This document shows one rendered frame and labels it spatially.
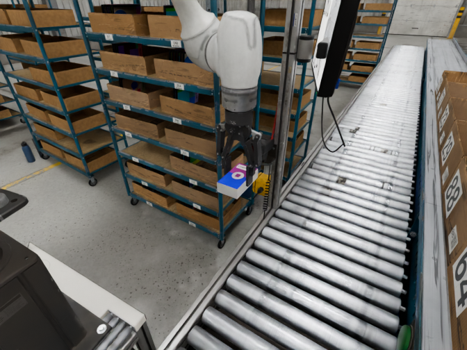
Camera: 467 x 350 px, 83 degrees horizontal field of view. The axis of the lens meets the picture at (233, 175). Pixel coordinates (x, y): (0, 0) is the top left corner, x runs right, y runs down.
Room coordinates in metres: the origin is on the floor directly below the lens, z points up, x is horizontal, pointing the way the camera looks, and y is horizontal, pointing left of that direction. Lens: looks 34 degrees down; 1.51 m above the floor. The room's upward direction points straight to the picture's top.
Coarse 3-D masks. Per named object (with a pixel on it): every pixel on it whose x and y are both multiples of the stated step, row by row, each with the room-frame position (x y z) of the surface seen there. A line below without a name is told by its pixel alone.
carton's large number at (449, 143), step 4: (452, 136) 1.03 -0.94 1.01; (448, 140) 1.06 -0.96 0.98; (452, 140) 1.00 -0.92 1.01; (448, 144) 1.03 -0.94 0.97; (452, 144) 0.97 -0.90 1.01; (444, 148) 1.07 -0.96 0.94; (448, 148) 1.00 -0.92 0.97; (444, 152) 1.03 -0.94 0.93; (448, 152) 0.97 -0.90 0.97; (444, 156) 1.00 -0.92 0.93; (444, 160) 0.97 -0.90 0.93
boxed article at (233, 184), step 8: (240, 168) 0.70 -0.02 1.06; (256, 168) 0.70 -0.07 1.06; (224, 176) 0.66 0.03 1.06; (232, 176) 0.66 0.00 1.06; (240, 176) 0.66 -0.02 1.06; (256, 176) 0.70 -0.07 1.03; (224, 184) 0.62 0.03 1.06; (232, 184) 0.62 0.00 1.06; (240, 184) 0.62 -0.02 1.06; (224, 192) 0.61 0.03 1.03; (232, 192) 0.60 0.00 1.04; (240, 192) 0.61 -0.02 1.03
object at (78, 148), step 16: (32, 0) 2.93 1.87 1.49; (32, 16) 2.03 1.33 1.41; (32, 32) 2.05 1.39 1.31; (0, 64) 2.55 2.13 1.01; (48, 64) 2.02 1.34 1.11; (32, 80) 2.25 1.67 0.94; (16, 96) 2.53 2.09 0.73; (64, 112) 2.02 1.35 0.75; (96, 128) 2.21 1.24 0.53; (64, 144) 2.26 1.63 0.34; (80, 144) 2.26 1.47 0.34; (96, 144) 2.26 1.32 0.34; (64, 160) 2.29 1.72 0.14
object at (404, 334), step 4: (404, 328) 0.32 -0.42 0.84; (408, 328) 0.32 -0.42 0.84; (400, 332) 0.33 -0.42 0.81; (404, 332) 0.31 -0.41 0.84; (408, 332) 0.31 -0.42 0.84; (400, 336) 0.31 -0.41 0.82; (404, 336) 0.30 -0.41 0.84; (408, 336) 0.30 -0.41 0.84; (400, 340) 0.30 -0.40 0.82; (404, 340) 0.30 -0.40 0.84; (408, 340) 0.29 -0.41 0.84; (396, 344) 0.31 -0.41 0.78; (400, 344) 0.30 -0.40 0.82; (404, 344) 0.29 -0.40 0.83; (408, 344) 0.29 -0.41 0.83; (396, 348) 0.30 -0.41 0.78; (400, 348) 0.29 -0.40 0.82; (404, 348) 0.28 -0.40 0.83
